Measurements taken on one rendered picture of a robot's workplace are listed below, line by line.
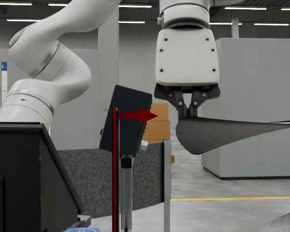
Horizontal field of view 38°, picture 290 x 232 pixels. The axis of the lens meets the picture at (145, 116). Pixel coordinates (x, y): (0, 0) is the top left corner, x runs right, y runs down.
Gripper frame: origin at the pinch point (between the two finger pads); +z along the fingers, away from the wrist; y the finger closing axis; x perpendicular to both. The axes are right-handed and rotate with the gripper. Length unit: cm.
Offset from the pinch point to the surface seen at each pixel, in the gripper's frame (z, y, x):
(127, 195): 7, -12, 52
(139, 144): -7, -9, 53
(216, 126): 2.6, 3.4, -6.6
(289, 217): 15.0, 14.6, -0.2
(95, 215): 6, -37, 183
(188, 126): 2.5, -0.6, -6.6
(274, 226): 16.2, 12.6, 1.1
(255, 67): -238, 164, 564
